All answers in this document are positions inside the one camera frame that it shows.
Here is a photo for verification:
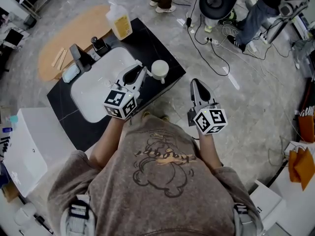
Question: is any black soap dispenser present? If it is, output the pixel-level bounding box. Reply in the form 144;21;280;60
90;36;110;57

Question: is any light wooden stick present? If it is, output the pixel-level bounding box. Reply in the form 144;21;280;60
51;47;65;67
56;49;68;71

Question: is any black power cable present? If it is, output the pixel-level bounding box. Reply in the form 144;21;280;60
187;0;231;77

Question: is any white cup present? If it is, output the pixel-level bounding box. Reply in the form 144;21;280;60
150;59;170;85

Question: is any oval wooden board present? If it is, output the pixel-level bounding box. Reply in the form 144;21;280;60
38;4;113;82

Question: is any black waste bin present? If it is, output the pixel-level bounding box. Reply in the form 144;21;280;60
23;15;37;28

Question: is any person's brown printed shirt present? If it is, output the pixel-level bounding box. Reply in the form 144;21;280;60
46;116;264;236

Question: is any black vanity cabinet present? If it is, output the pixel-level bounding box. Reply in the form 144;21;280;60
46;18;187;152

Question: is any person's right forearm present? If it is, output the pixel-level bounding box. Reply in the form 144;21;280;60
198;131;223;169

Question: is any white harness strap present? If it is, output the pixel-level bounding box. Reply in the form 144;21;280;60
60;194;98;236
232;203;256;236

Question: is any black faucet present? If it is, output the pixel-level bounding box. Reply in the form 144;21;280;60
69;43;95;73

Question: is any orange paper bag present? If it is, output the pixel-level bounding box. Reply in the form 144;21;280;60
298;114;315;143
287;147;315;191

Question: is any white cardboard box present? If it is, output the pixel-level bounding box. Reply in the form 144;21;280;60
250;179;284;221

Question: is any white black machine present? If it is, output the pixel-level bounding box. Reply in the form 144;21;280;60
265;0;311;44

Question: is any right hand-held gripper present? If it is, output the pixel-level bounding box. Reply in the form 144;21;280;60
187;78;228;135

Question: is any white sink basin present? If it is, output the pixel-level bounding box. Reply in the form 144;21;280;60
70;47;138;123

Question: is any person's left forearm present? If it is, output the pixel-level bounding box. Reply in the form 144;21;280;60
89;116;128;168

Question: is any yellow liquid pump bottle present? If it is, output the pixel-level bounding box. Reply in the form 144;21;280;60
105;0;133;41

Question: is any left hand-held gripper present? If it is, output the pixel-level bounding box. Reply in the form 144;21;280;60
103;63;148;120

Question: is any light blue soap dish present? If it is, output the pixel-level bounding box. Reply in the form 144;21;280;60
62;64;81;83

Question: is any white flat strip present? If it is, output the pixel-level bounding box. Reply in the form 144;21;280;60
222;66;240;90

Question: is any white bathtub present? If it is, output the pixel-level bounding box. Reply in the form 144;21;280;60
2;107;69;198

